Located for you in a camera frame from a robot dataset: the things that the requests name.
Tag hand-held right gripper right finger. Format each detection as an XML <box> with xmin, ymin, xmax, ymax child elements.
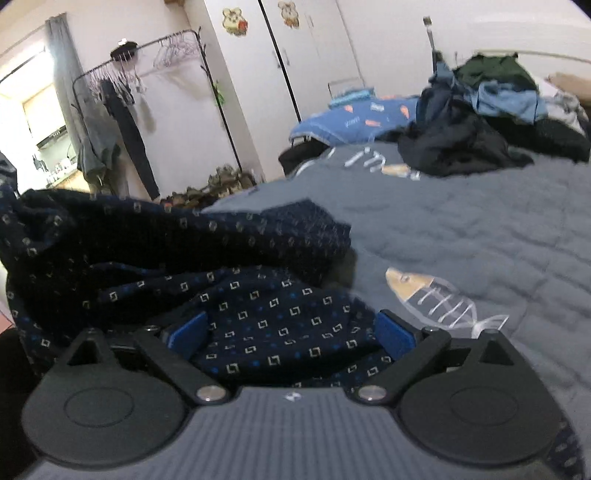
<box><xmin>346</xmin><ymin>310</ymin><xmax>527</xmax><ymax>407</ymax></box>

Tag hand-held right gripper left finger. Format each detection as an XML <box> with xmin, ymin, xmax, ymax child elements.
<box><xmin>60</xmin><ymin>310</ymin><xmax>232</xmax><ymax>407</ymax></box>

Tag navy patterned sweater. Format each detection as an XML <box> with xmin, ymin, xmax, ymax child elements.
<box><xmin>0</xmin><ymin>185</ymin><xmax>587</xmax><ymax>480</ymax></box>

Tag black clothes rack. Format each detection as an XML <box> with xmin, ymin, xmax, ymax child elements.
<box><xmin>71</xmin><ymin>28</ymin><xmax>259</xmax><ymax>204</ymax></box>

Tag grey quilted bedspread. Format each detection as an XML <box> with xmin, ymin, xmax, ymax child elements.
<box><xmin>203</xmin><ymin>138</ymin><xmax>591</xmax><ymax>444</ymax></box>

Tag black crumpled garment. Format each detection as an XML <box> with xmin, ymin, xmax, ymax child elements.
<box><xmin>398</xmin><ymin>99</ymin><xmax>534</xmax><ymax>178</ymax></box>

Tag hanging dark pants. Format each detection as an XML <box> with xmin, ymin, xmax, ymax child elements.
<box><xmin>102</xmin><ymin>79</ymin><xmax>160</xmax><ymax>201</ymax></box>

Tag grey hanging garment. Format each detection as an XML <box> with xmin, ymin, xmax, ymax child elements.
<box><xmin>76</xmin><ymin>104</ymin><xmax>122</xmax><ymax>185</ymax></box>

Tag blue printed quilt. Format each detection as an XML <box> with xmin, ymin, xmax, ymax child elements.
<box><xmin>290</xmin><ymin>96</ymin><xmax>423</xmax><ymax>145</ymax></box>

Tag navy garment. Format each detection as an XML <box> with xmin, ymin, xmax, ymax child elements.
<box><xmin>418</xmin><ymin>85</ymin><xmax>481</xmax><ymax>127</ymax></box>

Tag teal striped cloth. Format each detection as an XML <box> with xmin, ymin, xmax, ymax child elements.
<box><xmin>330</xmin><ymin>90</ymin><xmax>372</xmax><ymax>108</ymax></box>

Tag white wardrobe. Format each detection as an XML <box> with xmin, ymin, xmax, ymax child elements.
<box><xmin>203</xmin><ymin>0</ymin><xmax>363</xmax><ymax>183</ymax></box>

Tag dark dotted garment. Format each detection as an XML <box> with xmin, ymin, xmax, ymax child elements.
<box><xmin>508</xmin><ymin>115</ymin><xmax>591</xmax><ymax>162</ymax></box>

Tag light blue garment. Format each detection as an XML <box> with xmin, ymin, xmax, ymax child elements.
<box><xmin>431</xmin><ymin>62</ymin><xmax>548</xmax><ymax>125</ymax></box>

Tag bunch of pink hangers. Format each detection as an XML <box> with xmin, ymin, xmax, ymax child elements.
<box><xmin>152</xmin><ymin>34</ymin><xmax>199</xmax><ymax>70</ymax></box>

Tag dark green garment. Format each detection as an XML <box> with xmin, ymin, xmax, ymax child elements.
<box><xmin>455</xmin><ymin>54</ymin><xmax>539</xmax><ymax>90</ymax></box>

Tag grey white garment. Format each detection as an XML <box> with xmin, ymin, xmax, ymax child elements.
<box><xmin>542</xmin><ymin>90</ymin><xmax>587</xmax><ymax>134</ymax></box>

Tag grey curtain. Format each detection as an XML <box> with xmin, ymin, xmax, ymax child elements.
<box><xmin>45</xmin><ymin>14</ymin><xmax>100</xmax><ymax>185</ymax></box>

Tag cartoon mouse sticker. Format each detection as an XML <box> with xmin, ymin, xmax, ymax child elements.
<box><xmin>277</xmin><ymin>1</ymin><xmax>300</xmax><ymax>29</ymax></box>
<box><xmin>222</xmin><ymin>7</ymin><xmax>247</xmax><ymax>37</ymax></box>

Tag black device on stand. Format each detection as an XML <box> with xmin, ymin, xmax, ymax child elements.
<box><xmin>422</xmin><ymin>16</ymin><xmax>446</xmax><ymax>75</ymax></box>

